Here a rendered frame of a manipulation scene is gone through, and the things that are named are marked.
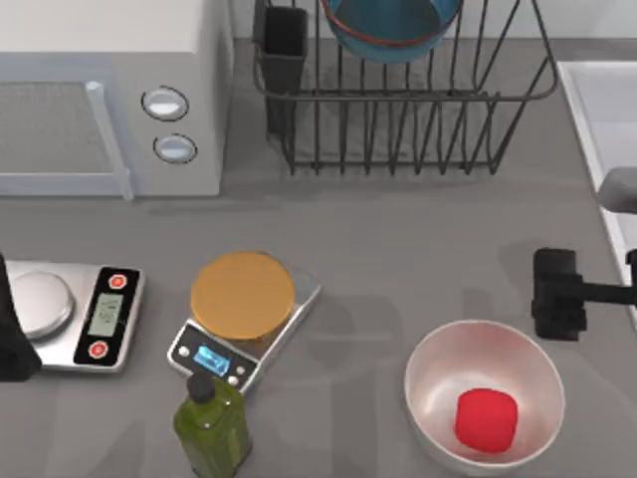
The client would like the silver bowl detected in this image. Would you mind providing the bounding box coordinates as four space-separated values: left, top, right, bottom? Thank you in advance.
403 319 567 476

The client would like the red block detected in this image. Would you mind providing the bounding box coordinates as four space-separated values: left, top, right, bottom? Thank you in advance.
453 387 520 456

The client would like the white sink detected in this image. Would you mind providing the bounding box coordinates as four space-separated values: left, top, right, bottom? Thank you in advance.
555 59 637 320

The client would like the blue bowl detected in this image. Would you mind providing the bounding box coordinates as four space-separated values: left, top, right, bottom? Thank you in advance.
320 0 465 64

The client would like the round orange scale plate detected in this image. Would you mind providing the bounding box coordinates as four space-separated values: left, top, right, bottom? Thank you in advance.
189 250 297 343

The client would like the black cutlery holder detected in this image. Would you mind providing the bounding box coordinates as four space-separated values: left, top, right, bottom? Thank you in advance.
252 3 311 134

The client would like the silver scale with blue display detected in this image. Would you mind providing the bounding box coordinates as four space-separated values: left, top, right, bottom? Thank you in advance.
165 258 324 398

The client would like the green bottle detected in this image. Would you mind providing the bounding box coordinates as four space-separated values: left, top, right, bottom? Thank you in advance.
172 370 253 478

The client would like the round grey microwave knob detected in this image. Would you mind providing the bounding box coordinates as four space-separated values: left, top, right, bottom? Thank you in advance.
140 85 191 122
152 132 199 165

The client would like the pale microwave oven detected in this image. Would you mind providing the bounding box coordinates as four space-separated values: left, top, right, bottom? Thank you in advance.
0 0 236 201

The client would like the silver scale with red buttons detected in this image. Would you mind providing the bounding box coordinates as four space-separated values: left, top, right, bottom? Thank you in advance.
2 259 147 375

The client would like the translucent microwave door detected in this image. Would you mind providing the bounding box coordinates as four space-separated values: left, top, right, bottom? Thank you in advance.
0 53 135 201

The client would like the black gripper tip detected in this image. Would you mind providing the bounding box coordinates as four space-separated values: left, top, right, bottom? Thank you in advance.
0 252 44 384

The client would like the black wire dish rack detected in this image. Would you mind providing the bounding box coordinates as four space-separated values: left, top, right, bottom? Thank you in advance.
251 0 560 177

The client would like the pale microwave door handle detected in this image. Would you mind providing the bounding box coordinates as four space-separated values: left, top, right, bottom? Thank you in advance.
84 80 135 201

